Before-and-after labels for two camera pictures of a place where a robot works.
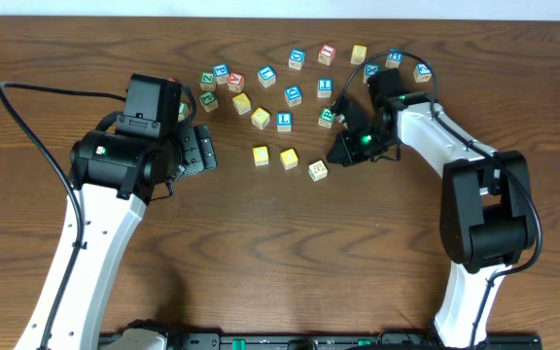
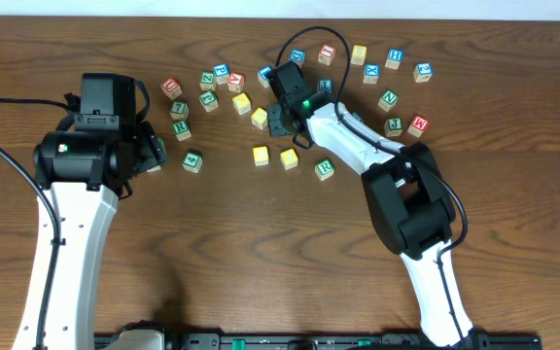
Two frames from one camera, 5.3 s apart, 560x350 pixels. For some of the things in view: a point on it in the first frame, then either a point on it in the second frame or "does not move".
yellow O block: x=289 y=158 does not move
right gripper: x=354 y=143 → x=279 y=120
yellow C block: x=261 y=156 does not move
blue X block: x=369 y=70 does not move
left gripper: x=199 y=149 → x=150 y=150
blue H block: x=395 y=57 does not move
